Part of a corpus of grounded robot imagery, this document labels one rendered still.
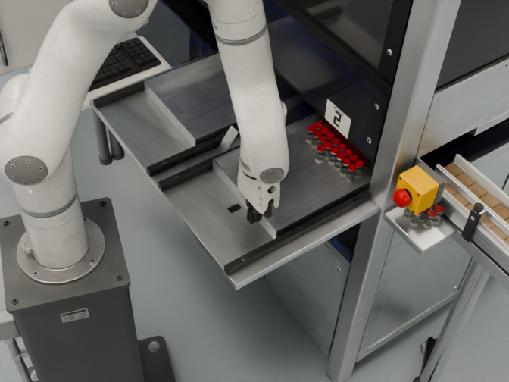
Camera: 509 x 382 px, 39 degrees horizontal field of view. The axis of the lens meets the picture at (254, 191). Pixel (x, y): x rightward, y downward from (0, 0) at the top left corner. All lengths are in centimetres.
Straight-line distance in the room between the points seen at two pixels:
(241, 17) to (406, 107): 45
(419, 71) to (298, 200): 45
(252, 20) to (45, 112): 38
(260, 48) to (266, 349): 142
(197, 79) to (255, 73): 74
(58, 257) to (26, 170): 32
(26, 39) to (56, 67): 93
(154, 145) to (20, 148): 59
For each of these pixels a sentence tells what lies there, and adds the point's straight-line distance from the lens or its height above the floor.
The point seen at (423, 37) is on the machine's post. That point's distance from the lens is 138.
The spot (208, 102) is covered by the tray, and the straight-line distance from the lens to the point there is 191.
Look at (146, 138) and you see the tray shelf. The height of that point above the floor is 88.
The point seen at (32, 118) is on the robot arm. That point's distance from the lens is 127.
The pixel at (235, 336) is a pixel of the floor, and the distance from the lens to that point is 248.
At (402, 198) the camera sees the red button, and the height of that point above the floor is 101.
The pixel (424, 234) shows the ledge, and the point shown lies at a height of 88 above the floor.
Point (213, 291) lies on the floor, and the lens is 258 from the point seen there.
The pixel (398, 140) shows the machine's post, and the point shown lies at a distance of 154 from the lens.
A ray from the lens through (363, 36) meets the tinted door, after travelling 153.
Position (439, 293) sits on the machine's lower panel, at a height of 20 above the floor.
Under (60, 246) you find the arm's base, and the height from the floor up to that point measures 95.
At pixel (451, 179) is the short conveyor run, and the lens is 168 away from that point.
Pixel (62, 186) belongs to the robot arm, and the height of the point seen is 110.
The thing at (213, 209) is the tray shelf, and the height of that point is 88.
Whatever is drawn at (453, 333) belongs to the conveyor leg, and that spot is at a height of 49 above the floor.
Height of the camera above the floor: 215
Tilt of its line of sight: 48 degrees down
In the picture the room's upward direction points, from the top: 3 degrees clockwise
